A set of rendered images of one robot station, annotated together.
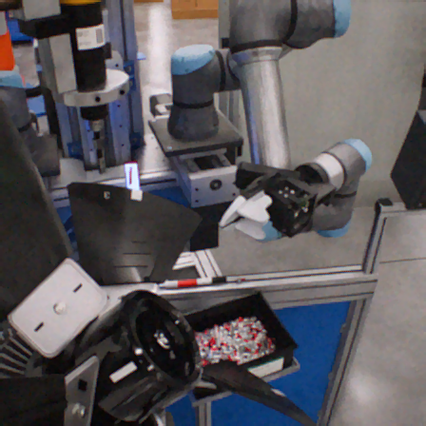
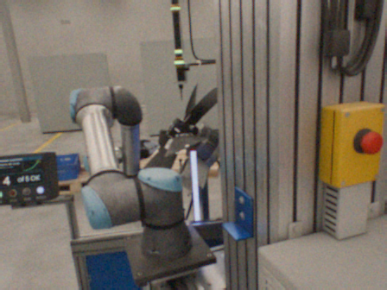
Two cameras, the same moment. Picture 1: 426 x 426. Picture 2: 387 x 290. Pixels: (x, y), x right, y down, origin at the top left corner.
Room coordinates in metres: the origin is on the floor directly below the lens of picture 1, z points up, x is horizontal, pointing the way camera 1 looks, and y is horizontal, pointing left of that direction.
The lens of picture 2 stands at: (2.06, 0.15, 1.55)
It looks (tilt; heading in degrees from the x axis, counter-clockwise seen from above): 15 degrees down; 180
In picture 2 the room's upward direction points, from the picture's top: 4 degrees counter-clockwise
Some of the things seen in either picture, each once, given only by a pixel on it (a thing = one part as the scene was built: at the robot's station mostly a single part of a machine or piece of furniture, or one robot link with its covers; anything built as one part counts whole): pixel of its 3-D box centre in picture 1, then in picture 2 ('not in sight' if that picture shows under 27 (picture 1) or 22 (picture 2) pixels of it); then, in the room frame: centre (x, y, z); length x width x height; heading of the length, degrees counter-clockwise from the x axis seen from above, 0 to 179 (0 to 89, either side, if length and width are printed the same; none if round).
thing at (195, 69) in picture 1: (195, 72); (159, 193); (1.23, 0.05, 1.20); 0.13 x 0.12 x 0.14; 109
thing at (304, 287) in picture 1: (190, 298); (176, 233); (0.77, 0.05, 0.82); 0.90 x 0.04 x 0.08; 97
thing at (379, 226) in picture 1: (377, 238); (72, 217); (0.82, -0.37, 0.96); 0.03 x 0.03 x 0.20; 7
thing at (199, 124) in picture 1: (193, 112); (165, 230); (1.23, 0.06, 1.09); 0.15 x 0.15 x 0.10
